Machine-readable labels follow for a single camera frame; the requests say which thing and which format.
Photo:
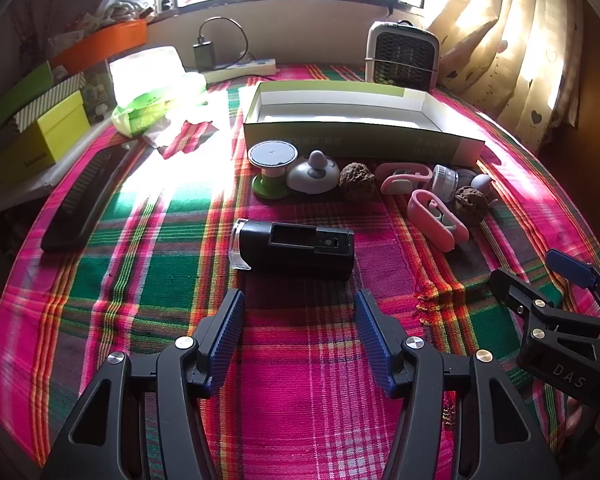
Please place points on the brown walnut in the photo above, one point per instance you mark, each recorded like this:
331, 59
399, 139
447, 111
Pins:
470, 205
357, 182

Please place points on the pink clip white hooks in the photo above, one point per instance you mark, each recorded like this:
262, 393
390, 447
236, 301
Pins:
387, 186

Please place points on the black handheld device clear tip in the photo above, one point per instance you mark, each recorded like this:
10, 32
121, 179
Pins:
300, 255

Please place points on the orange box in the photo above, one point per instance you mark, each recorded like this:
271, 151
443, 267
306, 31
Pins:
110, 42

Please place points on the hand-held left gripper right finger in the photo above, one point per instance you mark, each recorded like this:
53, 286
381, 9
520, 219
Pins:
372, 330

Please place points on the crumpled white tissue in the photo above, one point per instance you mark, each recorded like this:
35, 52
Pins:
162, 132

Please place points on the pink clip grey hooks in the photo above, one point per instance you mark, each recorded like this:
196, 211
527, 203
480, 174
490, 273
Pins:
450, 240

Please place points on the white round ball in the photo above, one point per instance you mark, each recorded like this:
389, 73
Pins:
481, 183

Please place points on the green tissue pack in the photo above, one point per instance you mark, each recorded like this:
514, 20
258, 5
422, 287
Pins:
145, 110

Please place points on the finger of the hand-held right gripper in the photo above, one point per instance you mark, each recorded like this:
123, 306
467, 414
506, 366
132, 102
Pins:
510, 287
572, 265

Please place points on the plaid tablecloth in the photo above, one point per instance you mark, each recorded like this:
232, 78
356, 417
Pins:
180, 240

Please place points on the green white cardboard box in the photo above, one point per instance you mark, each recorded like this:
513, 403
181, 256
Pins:
380, 142

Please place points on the white ribbed round device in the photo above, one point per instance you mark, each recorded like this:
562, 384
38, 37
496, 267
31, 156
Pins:
445, 178

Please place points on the yellow-green box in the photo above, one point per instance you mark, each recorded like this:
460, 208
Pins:
55, 130

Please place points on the striped box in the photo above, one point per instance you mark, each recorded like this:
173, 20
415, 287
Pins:
45, 102

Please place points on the black charger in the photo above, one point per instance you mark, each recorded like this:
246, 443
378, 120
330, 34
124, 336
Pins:
204, 55

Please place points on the white power strip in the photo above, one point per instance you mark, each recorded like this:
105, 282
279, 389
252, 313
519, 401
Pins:
250, 67

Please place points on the plastic bags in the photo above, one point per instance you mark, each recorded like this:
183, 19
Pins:
120, 2

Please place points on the cream heart print curtain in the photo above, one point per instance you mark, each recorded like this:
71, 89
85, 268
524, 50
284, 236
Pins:
510, 60

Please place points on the small white grey heater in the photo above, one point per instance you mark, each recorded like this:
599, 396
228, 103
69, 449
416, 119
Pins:
402, 60

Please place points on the small green white carton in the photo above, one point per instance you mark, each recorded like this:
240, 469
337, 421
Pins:
97, 92

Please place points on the grey white panda massager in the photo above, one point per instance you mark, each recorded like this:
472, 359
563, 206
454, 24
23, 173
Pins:
310, 177

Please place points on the green white suction spool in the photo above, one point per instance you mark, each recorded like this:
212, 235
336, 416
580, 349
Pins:
272, 155

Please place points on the black long ribbed comb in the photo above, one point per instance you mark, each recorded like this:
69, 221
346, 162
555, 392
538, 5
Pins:
80, 200

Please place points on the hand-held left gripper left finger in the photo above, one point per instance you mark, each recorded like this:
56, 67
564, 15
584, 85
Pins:
227, 330

